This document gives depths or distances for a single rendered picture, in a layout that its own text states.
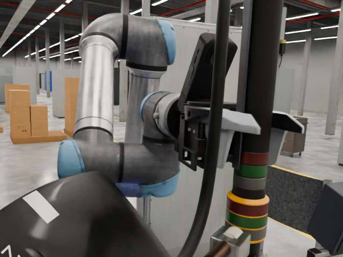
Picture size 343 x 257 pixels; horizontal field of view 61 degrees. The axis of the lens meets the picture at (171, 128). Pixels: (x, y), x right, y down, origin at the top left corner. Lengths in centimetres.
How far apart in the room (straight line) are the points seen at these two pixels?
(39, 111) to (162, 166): 725
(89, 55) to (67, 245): 49
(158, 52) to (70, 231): 58
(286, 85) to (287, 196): 875
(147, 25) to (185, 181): 172
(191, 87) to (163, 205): 201
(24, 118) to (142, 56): 699
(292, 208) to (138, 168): 190
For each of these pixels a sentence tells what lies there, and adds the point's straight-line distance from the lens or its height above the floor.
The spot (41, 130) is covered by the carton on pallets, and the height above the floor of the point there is 27.
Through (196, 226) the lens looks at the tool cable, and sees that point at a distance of 23.
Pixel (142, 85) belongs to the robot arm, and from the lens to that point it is 81.
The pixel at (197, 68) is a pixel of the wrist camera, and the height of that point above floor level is 156.
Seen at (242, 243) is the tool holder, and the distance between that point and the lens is 29.
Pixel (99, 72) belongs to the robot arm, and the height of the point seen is 155.
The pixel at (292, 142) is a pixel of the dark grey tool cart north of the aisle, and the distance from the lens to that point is 716.
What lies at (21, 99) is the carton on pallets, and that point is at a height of 102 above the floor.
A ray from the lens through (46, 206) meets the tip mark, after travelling 30.
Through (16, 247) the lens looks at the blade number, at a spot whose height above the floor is 140.
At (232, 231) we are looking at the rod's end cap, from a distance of 30.
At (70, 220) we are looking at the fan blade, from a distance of 30.
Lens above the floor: 153
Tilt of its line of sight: 9 degrees down
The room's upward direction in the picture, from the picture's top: 3 degrees clockwise
